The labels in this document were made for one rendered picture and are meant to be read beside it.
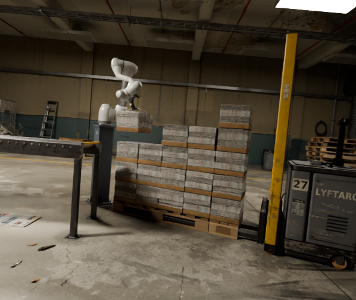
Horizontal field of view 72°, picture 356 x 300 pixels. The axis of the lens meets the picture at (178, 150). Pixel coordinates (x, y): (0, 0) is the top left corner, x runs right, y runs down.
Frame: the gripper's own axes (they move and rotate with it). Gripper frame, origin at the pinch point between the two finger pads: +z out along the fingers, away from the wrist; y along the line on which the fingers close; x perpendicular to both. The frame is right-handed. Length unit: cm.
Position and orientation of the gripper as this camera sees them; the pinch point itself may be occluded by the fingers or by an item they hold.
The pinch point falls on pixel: (137, 103)
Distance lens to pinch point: 306.0
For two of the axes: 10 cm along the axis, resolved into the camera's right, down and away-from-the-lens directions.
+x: 9.3, 1.1, -3.4
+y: -1.3, 9.9, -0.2
